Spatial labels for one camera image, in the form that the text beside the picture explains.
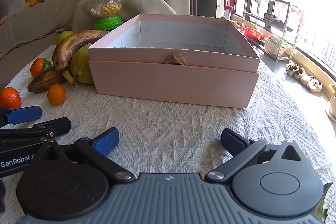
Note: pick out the white cardboard box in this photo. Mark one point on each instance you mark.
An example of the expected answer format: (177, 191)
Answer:
(170, 79)

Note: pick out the red plastic basin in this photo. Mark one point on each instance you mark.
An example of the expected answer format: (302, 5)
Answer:
(252, 33)

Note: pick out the dark brown banana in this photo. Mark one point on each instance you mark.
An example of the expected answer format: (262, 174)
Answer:
(44, 81)

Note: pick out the small beige shoe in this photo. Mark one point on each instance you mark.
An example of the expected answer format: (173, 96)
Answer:
(299, 74)
(315, 86)
(292, 68)
(307, 81)

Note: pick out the metal shoe rack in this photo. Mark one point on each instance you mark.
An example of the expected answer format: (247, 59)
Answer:
(284, 29)

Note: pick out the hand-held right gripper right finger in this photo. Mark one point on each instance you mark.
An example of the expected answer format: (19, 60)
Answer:
(232, 140)

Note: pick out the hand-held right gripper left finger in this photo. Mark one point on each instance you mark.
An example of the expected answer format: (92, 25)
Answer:
(105, 142)

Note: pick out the green gumball machine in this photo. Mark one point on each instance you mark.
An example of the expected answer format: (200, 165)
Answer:
(105, 7)

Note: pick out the yellow toy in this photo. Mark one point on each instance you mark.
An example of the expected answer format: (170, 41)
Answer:
(32, 1)

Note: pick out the white planter with green plant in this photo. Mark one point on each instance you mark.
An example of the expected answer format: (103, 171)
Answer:
(275, 47)

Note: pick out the white paper card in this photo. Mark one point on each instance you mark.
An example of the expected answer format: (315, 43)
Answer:
(16, 5)

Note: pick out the orange with green leaf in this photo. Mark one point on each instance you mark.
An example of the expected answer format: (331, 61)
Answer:
(36, 67)

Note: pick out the beige covered sofa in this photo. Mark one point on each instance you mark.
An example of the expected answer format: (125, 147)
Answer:
(39, 24)

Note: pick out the yellow-green pear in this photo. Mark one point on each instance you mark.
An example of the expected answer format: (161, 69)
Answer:
(82, 64)
(63, 36)

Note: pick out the red tomato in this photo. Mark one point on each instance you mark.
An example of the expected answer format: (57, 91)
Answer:
(9, 98)

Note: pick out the white textured tablecloth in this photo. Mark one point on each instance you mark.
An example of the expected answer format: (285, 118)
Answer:
(170, 129)

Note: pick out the tan hanging cloth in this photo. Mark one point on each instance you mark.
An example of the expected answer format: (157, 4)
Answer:
(300, 18)

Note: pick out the dark shoes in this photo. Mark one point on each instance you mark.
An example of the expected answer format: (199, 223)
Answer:
(278, 22)

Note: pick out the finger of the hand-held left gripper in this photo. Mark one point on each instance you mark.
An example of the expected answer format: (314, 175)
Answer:
(25, 115)
(50, 126)

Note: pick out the high-rise apartment building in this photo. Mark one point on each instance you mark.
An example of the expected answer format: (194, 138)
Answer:
(319, 43)

